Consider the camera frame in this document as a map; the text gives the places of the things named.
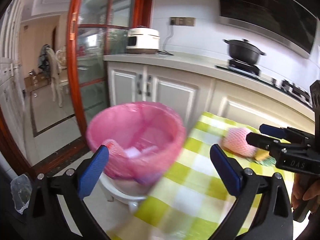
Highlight yellow sponge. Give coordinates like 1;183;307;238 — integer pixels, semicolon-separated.
254;148;269;161

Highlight pink foam net fruit back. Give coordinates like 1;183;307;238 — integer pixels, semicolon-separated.
222;127;257;158

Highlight pink foam net fruit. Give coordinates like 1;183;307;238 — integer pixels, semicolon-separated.
222;127;257;158
102;139;142;180

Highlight pink foam net fruit front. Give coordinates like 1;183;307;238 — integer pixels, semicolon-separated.
102;139;142;180

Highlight tall white foam block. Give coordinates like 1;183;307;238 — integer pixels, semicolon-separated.
141;145;159;156

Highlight pink trash bag bin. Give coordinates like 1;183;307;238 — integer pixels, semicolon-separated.
86;101;186;186

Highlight white lower kitchen cabinets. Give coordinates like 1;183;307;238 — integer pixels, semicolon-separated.
104;54;315;133

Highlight person's right hand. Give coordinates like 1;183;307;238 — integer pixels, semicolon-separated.
291;173;320;213

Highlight green checkered tablecloth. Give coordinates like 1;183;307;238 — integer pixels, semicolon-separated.
107;111;303;240

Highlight white stool under bin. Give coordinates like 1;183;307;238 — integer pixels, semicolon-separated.
99;173;150;214

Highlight black gas stove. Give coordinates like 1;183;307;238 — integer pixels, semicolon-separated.
215;59;312;109

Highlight clear plastic scrap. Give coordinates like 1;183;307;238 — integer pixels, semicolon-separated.
10;174;33;214

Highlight black cooking pot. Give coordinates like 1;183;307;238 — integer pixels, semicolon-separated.
223;39;266;65

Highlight white wardrobe cabinets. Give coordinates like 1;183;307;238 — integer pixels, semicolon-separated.
1;0;26;157

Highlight white dining chair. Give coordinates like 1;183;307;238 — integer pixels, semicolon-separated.
46;48;69;108

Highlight black range hood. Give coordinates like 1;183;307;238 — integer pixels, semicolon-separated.
220;0;319;59

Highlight white rice cooker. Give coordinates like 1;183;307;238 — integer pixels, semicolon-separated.
126;27;160;54

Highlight red wooden glass door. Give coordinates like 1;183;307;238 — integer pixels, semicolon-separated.
0;0;155;178

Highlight black power cable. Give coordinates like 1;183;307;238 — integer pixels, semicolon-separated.
158;24;175;56

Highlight wall power socket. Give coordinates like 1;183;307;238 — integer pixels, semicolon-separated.
169;17;196;27

